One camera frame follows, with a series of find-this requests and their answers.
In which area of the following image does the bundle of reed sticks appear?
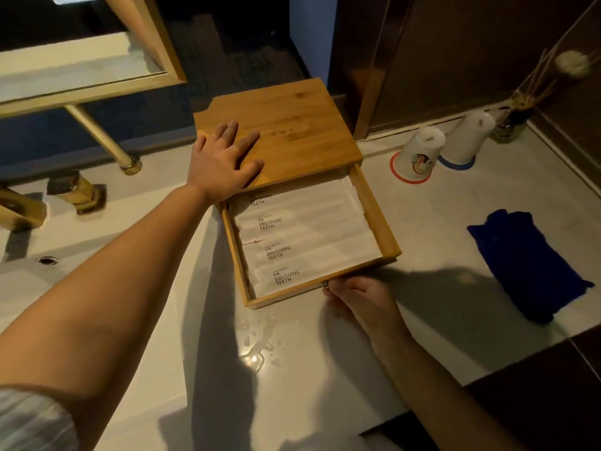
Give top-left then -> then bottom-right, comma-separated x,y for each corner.
512,0 -> 601,112

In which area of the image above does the wooden bamboo drawer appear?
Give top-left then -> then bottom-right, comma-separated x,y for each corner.
218,163 -> 403,310

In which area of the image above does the person's left hand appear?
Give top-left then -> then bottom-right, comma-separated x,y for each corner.
186,120 -> 265,205

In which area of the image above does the glass diffuser bottle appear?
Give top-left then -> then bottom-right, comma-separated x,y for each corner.
491,104 -> 534,144

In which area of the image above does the white cup with red rim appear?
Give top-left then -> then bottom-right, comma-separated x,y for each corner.
390,126 -> 446,185

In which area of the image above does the wooden bamboo box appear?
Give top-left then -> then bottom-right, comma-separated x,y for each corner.
193,78 -> 364,207

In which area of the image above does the person's right hand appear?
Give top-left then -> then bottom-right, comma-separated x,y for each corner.
322,275 -> 414,346

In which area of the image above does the dark blue cloth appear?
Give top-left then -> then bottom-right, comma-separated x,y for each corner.
467,209 -> 595,325

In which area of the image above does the white dried flower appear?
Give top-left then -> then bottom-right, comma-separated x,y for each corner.
555,50 -> 592,79

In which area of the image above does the gold faucet handle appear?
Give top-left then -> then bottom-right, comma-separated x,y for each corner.
46,170 -> 108,216

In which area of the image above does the person's left forearm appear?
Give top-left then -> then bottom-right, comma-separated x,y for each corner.
0,182 -> 221,451

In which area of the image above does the person's right forearm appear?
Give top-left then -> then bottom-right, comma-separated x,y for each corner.
368,326 -> 529,451

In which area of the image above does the white cup with blue rim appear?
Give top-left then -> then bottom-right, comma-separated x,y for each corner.
439,111 -> 496,171

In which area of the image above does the white toothbrush packet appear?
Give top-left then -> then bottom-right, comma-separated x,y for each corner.
240,215 -> 375,274
228,176 -> 356,217
233,185 -> 365,243
247,242 -> 384,299

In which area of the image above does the gold framed mirror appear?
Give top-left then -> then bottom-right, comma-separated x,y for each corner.
0,0 -> 187,119

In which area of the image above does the striped shirt sleeve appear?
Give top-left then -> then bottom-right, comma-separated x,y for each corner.
0,387 -> 80,451

